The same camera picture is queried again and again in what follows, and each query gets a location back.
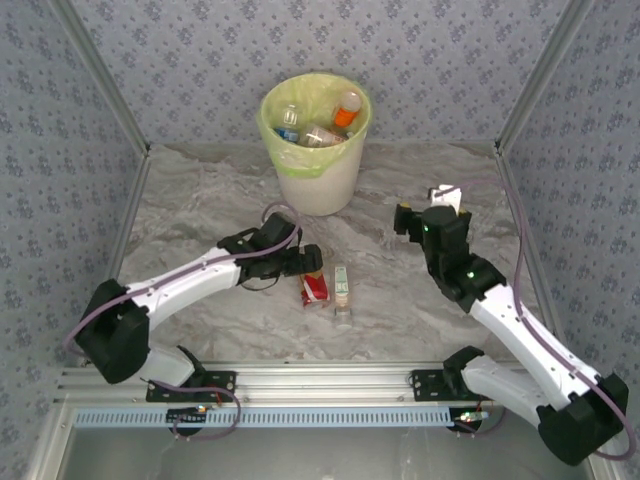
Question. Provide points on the aluminium frame post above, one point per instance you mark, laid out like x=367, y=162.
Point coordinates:
x=102, y=75
x=542, y=75

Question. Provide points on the green bin liner bag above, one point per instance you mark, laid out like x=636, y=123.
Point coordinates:
x=295, y=167

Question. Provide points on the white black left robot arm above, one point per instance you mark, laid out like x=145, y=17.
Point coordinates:
x=185, y=285

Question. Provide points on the white plastic bin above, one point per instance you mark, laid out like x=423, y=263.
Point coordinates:
x=320, y=192

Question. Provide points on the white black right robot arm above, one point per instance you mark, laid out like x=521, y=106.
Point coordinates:
x=530, y=340

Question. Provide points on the small LED circuit board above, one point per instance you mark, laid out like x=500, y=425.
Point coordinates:
x=467, y=416
x=185, y=415

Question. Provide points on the red yellow label tea bottle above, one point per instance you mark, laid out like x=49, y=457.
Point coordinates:
x=315, y=292

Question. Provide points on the aluminium table edge rail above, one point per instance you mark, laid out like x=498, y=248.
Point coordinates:
x=116, y=250
x=537, y=280

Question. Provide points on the orange label plastic bottle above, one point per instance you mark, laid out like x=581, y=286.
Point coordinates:
x=346, y=114

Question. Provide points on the green white label bottle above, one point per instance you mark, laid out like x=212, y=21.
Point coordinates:
x=342, y=287

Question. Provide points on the wide aluminium base rail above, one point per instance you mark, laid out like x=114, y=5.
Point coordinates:
x=320, y=382

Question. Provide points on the clear bottle white orange label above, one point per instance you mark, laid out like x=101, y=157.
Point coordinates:
x=317, y=135

